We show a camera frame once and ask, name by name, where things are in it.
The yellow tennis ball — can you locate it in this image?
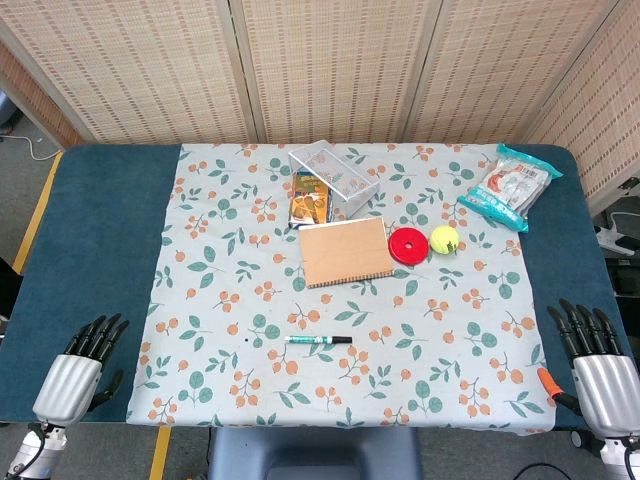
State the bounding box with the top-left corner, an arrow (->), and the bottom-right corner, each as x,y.
430,224 -> 460,255

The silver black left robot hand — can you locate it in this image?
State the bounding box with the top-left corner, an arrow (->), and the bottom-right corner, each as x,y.
32,313 -> 130,427

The teal white snack bag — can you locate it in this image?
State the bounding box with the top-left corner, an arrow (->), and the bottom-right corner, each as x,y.
457,143 -> 564,234

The clear plastic box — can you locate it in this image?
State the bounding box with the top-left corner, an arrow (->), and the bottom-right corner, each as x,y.
288,140 -> 381,220

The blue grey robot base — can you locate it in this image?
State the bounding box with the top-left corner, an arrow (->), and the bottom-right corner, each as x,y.
207,427 -> 424,480

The woven bamboo folding screen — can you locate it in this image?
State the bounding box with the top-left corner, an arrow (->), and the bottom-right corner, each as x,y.
0,0 -> 640,217

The red disc with hole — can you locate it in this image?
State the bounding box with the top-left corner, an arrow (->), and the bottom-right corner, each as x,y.
387,227 -> 430,265

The orange snack packet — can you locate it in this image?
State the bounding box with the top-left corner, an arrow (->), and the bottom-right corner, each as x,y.
287,172 -> 335,231

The brown spiral notebook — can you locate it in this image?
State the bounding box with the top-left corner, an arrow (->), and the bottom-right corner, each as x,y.
298,216 -> 396,290

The dark teal table cover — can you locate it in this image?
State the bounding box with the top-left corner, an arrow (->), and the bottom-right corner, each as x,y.
0,143 -> 619,432

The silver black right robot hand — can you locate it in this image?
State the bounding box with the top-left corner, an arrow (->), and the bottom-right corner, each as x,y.
537,298 -> 640,441

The white floor cable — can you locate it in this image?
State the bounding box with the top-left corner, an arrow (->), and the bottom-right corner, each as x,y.
0,132 -> 64,162

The floral print tablecloth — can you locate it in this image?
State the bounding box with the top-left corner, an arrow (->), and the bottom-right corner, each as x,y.
125,142 -> 559,434

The white power strip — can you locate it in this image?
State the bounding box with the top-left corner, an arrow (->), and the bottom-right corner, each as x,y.
594,209 -> 640,257

